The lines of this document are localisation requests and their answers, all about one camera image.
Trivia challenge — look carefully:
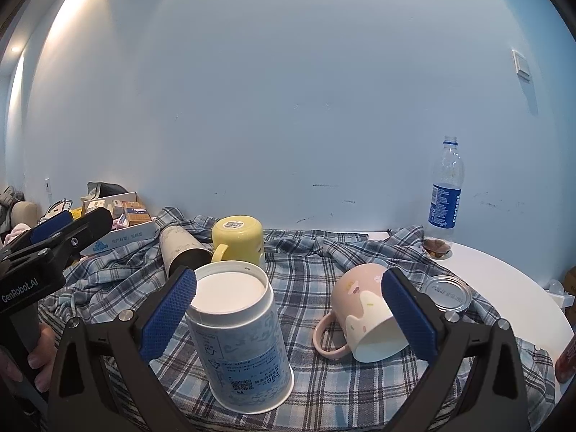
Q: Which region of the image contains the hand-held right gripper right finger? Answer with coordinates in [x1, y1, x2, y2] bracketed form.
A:
[381, 267, 532, 432]

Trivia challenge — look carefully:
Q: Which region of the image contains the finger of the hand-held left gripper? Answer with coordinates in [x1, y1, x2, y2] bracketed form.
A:
[0, 207, 114, 271]
[9, 210, 75, 253]

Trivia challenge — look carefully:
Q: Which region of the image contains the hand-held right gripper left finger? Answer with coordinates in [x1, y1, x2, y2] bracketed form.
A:
[47, 266, 198, 432]

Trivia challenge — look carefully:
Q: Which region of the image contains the pink ceramic mug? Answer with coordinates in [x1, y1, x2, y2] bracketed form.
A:
[312, 263, 410, 363]

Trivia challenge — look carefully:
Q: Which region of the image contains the beige tumbler cup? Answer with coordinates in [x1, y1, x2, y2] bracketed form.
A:
[159, 224, 213, 280]

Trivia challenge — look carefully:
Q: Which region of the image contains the white blue patterned paper cup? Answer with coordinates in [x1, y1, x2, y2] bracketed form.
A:
[184, 260, 295, 415]

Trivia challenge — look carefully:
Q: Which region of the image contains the yellow plastic cup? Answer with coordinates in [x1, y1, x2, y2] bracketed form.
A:
[211, 215, 266, 269]

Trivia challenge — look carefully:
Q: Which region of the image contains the person's left hand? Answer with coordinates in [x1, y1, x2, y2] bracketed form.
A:
[27, 321, 58, 393]

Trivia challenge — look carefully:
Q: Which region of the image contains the beige cushion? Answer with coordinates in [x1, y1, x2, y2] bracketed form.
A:
[11, 201, 40, 231]

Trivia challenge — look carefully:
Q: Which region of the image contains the open white cardboard box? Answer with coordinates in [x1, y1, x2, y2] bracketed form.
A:
[80, 191, 140, 217]

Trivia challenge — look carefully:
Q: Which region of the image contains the long white blue-printed box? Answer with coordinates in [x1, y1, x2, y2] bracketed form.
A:
[80, 220, 159, 255]

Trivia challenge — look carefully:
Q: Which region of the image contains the blue plaid cloth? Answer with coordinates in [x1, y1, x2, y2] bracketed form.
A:
[38, 207, 559, 432]

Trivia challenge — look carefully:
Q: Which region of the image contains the clear plastic water bottle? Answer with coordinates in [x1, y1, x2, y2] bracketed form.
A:
[427, 135, 465, 242]

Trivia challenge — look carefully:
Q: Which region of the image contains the white plastic fitting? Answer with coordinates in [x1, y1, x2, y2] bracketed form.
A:
[544, 278, 576, 312]

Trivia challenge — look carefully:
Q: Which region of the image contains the red container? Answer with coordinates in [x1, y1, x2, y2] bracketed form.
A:
[555, 332, 576, 384]

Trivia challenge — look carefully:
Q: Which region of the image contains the black cable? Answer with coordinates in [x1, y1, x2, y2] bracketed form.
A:
[44, 198, 73, 217]

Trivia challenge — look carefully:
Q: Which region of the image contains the white wall switch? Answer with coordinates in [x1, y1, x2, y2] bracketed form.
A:
[512, 48, 532, 83]

